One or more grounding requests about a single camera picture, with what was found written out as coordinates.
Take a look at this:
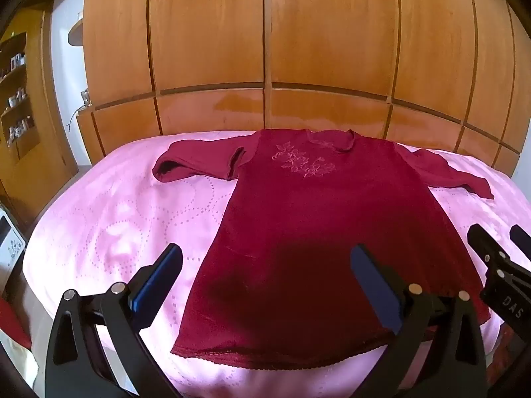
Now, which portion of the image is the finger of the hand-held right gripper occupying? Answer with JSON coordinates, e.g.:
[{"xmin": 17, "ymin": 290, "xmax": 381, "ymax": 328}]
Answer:
[
  {"xmin": 467, "ymin": 224, "xmax": 510, "ymax": 276},
  {"xmin": 510, "ymin": 225, "xmax": 531, "ymax": 260}
]

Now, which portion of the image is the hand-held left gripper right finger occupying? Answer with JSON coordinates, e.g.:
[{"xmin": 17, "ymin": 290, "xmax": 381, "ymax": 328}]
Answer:
[{"xmin": 349, "ymin": 244, "xmax": 488, "ymax": 398}]

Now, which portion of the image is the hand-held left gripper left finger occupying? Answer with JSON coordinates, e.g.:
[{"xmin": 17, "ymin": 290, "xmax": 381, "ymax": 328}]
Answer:
[{"xmin": 45, "ymin": 242, "xmax": 184, "ymax": 398}]

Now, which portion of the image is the dark red long-sleeved dress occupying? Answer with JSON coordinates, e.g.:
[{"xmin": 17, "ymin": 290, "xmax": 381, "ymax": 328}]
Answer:
[{"xmin": 152, "ymin": 128, "xmax": 495, "ymax": 370}]

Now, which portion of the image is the pink dotted bedspread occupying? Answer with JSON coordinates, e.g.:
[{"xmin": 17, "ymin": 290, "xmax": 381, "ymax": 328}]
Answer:
[{"xmin": 23, "ymin": 130, "xmax": 531, "ymax": 398}]

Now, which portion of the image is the red cushion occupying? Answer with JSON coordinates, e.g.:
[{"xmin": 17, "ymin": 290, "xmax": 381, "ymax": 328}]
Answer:
[{"xmin": 0, "ymin": 296, "xmax": 33, "ymax": 351}]

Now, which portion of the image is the white appliance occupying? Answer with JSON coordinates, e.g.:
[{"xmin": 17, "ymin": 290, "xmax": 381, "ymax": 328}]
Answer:
[{"xmin": 0, "ymin": 205, "xmax": 29, "ymax": 299}]

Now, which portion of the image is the wooden shelf unit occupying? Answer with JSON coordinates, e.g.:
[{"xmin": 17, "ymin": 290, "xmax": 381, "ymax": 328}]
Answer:
[{"xmin": 0, "ymin": 8, "xmax": 79, "ymax": 227}]

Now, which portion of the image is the wooden wardrobe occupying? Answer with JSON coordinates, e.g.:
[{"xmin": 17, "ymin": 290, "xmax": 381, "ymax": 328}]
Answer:
[{"xmin": 77, "ymin": 0, "xmax": 531, "ymax": 183}]

